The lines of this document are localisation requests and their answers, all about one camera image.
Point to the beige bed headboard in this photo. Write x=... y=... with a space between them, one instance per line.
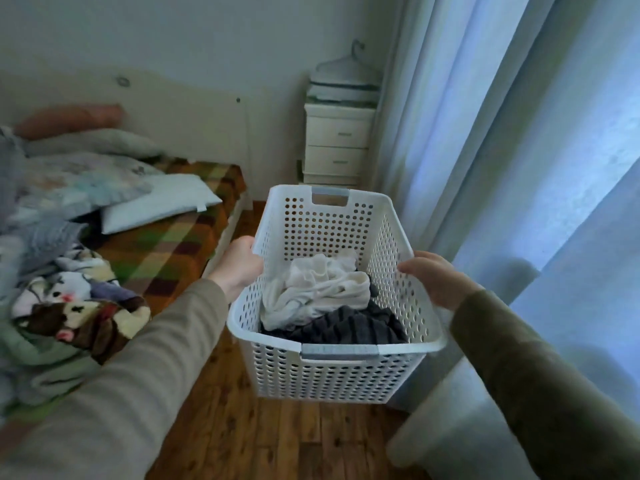
x=150 y=119

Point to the white pillow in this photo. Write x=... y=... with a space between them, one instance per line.
x=157 y=202

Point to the stack of folded linens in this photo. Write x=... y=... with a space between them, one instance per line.
x=344 y=92

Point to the grey pillow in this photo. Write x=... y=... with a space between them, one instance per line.
x=92 y=143

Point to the person's right thumb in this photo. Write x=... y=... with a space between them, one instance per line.
x=415 y=268

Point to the person's left hand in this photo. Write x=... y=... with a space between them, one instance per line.
x=237 y=267

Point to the person's left forearm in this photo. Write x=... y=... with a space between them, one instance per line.
x=115 y=389

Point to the orange bolster pillow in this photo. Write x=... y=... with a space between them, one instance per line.
x=70 y=119

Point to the green crumpled blanket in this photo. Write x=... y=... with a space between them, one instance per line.
x=40 y=369

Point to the sheer white curtain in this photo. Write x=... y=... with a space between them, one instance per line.
x=520 y=194

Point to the white perforated laundry basket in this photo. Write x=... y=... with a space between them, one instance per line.
x=335 y=294

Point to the floral patterned pillow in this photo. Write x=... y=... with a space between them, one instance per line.
x=75 y=184

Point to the white crumpled garment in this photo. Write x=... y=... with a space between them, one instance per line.
x=312 y=289

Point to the plaid orange green bedspread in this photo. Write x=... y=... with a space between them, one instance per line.
x=170 y=239

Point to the person's left thumb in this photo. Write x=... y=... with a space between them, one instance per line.
x=246 y=247

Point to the cartoon print blanket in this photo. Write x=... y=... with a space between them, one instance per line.
x=80 y=304

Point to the person's right forearm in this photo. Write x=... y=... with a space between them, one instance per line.
x=540 y=389

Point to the white bedside drawer cabinet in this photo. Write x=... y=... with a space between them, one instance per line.
x=337 y=144

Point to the white clothes hanger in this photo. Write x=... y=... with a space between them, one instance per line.
x=347 y=64

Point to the person's right hand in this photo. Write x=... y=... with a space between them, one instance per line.
x=440 y=282

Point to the dark grey striped garment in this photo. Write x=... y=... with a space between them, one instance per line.
x=345 y=327

